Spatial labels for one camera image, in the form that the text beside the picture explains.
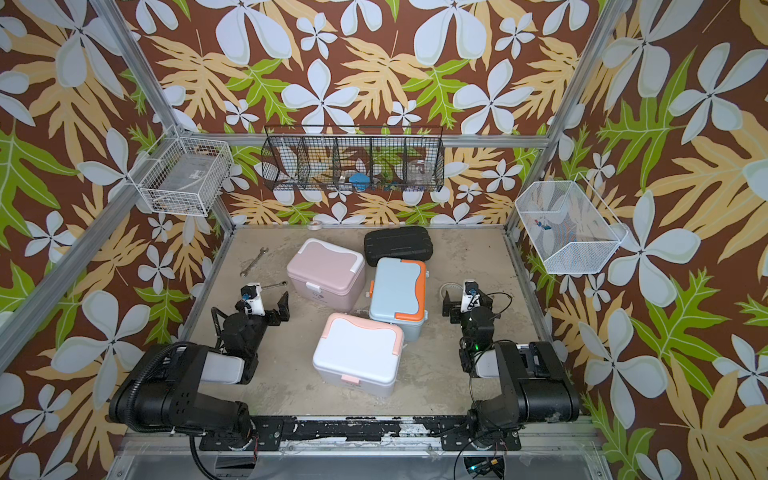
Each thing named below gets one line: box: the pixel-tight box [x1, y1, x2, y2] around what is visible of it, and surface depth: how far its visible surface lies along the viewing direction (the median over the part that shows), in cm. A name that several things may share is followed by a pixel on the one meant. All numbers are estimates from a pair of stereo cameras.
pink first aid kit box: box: [286, 238, 366, 313], surface depth 93 cm
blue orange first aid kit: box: [366, 257, 429, 343], surface depth 86 cm
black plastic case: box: [364, 226, 433, 267], surface depth 110 cm
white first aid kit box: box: [313, 313, 404, 397], surface depth 75 cm
